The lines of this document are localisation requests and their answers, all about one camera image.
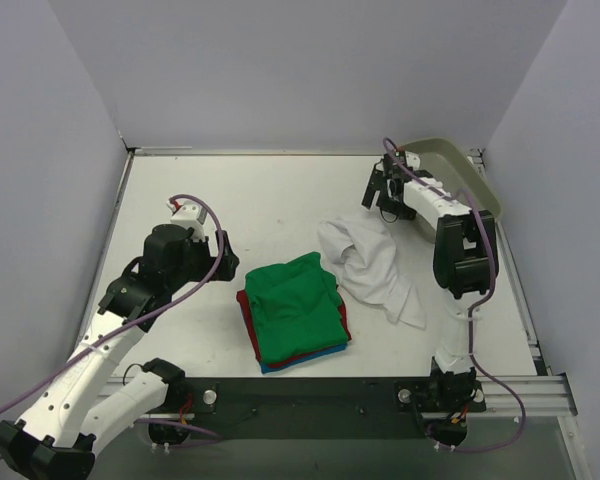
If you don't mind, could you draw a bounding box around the purple cable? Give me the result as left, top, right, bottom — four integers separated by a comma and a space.
0, 193, 229, 461
382, 137, 529, 454

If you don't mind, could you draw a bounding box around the white t shirt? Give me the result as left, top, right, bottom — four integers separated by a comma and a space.
317, 211, 427, 330

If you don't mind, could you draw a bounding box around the aluminium rail profile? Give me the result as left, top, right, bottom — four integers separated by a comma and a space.
97, 372, 579, 419

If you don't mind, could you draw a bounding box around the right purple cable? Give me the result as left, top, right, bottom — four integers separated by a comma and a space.
382, 137, 529, 454

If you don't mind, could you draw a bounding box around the green t shirt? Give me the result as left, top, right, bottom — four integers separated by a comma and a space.
245, 252, 349, 364

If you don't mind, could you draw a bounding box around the grey plastic tray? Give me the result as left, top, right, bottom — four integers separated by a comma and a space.
393, 137, 503, 243

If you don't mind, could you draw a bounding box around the red t shirt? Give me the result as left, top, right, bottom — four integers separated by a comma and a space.
236, 290, 352, 366

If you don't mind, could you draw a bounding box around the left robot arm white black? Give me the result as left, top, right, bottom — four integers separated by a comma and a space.
0, 223, 239, 479

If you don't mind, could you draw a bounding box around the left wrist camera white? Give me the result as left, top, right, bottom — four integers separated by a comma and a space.
167, 199, 207, 241

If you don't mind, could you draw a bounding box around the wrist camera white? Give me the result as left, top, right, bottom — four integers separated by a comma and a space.
399, 150, 421, 171
167, 199, 207, 241

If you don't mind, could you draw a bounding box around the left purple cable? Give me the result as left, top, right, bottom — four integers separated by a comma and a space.
0, 193, 229, 461

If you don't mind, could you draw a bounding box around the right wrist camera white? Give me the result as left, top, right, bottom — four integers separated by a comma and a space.
399, 150, 421, 171

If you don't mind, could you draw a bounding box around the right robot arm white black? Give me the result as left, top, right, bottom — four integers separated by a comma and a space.
362, 147, 499, 424

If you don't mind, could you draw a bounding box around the blue t shirt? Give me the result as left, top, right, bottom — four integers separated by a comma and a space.
260, 344, 347, 374

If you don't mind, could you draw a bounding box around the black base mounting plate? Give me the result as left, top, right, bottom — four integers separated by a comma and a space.
154, 377, 486, 441

